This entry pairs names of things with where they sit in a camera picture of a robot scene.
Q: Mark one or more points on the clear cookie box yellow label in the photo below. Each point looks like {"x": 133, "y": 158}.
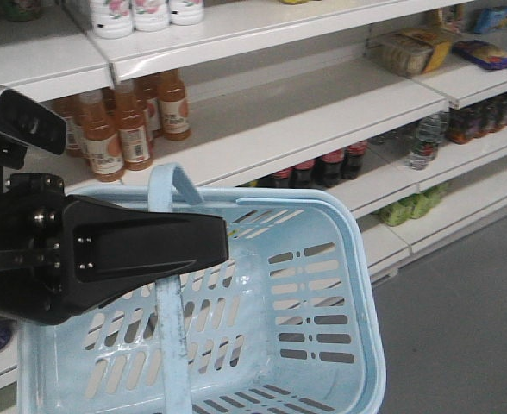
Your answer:
{"x": 413, "y": 51}

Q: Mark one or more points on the light blue plastic basket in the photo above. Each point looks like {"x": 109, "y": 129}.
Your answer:
{"x": 287, "y": 324}

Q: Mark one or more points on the water bottle green label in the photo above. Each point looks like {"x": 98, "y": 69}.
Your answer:
{"x": 428, "y": 136}

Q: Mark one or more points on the orange C100 bottle front-left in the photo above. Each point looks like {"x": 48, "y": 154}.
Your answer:
{"x": 101, "y": 138}

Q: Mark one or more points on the orange C100 bottle back-right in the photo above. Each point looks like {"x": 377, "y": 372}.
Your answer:
{"x": 173, "y": 104}

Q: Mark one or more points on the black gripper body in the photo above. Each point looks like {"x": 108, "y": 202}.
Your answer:
{"x": 30, "y": 231}

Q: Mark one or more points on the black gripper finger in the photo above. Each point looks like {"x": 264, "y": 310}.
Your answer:
{"x": 107, "y": 250}

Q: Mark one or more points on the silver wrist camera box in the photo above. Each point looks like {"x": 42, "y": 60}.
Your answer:
{"x": 26, "y": 123}

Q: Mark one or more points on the white metal shelving unit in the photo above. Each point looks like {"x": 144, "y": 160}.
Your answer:
{"x": 270, "y": 85}

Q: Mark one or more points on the orange C100 bottle front-right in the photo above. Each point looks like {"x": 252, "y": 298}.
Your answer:
{"x": 132, "y": 127}

